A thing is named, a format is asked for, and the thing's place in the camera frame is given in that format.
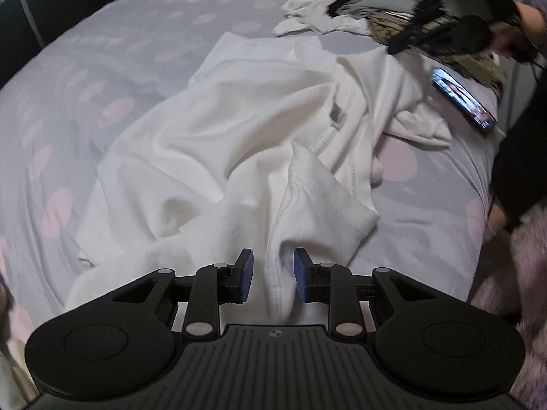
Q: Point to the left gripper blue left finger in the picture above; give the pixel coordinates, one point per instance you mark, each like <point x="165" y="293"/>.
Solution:
<point x="213" y="286"/>

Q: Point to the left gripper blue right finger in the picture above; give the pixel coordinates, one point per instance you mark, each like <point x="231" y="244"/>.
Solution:
<point x="334" y="286"/>

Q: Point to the white t-shirt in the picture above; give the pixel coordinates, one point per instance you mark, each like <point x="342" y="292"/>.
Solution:
<point x="270" y="147"/>

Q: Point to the person's right hand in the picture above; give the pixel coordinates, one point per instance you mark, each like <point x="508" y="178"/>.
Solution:
<point x="532" y="26"/>

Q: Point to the brown striped garment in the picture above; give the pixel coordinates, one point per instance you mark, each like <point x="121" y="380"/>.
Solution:
<point x="479" y="67"/>

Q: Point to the smartphone with lit screen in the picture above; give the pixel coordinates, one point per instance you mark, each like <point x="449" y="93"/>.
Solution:
<point x="472" y="110"/>

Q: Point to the grey and black garment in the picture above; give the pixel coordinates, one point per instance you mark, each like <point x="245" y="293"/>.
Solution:
<point x="365" y="8"/>

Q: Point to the cream white garment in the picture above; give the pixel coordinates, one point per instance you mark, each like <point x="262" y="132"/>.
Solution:
<point x="311" y="15"/>

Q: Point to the pink fluffy rug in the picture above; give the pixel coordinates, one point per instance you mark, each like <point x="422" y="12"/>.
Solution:
<point x="521" y="286"/>

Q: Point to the grey pink-dotted bed sheet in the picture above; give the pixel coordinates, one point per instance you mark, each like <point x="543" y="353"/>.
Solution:
<point x="62" y="111"/>

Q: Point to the black sliding wardrobe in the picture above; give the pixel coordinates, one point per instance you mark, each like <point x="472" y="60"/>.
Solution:
<point x="28" y="26"/>

